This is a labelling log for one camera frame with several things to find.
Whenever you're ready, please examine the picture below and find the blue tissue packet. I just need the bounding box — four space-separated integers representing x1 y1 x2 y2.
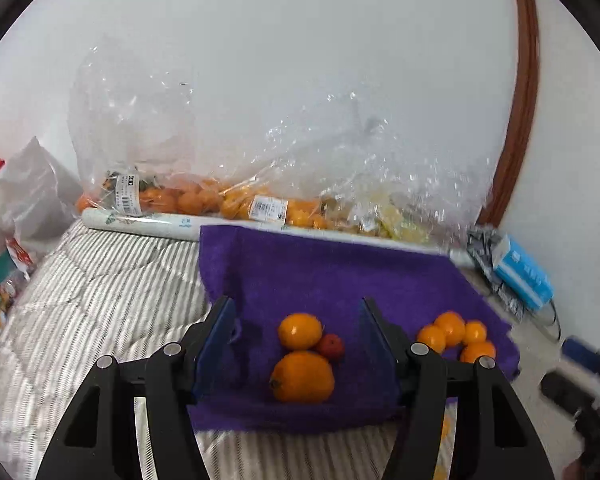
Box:
492 234 555 311

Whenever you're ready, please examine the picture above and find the red cherry tomato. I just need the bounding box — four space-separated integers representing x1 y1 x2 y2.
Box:
315 333 345 361

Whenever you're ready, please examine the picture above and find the purple towel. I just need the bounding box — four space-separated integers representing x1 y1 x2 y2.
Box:
187 225 521 433

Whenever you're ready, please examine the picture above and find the small orange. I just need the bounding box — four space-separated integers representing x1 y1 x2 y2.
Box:
463 321 488 346

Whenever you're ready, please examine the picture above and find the black cable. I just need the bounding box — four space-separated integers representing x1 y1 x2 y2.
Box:
485 280 563 343

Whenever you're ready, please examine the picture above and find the white plastic bag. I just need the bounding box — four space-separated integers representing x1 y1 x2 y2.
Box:
0 136 83 256

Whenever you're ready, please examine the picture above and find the large orange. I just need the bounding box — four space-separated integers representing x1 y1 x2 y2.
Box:
270 351 336 404

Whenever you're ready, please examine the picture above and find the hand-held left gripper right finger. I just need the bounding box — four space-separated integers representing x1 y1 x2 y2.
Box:
358 297 556 480

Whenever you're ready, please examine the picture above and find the medium orange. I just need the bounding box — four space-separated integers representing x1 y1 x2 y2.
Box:
434 311 466 347
459 340 497 364
278 312 324 351
417 325 447 354

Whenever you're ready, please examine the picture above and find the brown wooden door frame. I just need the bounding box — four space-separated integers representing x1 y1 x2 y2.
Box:
477 0 540 226

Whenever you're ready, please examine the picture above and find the clear bag of leafy mandarins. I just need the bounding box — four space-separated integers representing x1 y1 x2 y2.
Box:
69 35 231 218

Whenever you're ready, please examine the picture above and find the white paper roll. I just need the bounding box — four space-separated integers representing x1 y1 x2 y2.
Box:
81 208 468 263

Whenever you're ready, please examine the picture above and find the clear bag of yellow fruit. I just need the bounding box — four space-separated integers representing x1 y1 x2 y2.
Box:
330 135 493 250

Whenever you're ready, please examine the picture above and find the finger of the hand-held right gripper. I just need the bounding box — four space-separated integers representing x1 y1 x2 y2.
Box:
540 370 590 415

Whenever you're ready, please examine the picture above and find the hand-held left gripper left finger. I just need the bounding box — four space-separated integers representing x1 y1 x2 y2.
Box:
35 296 237 480

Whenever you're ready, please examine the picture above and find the clear bag of small oranges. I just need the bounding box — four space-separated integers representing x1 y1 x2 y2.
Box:
215 85 376 233

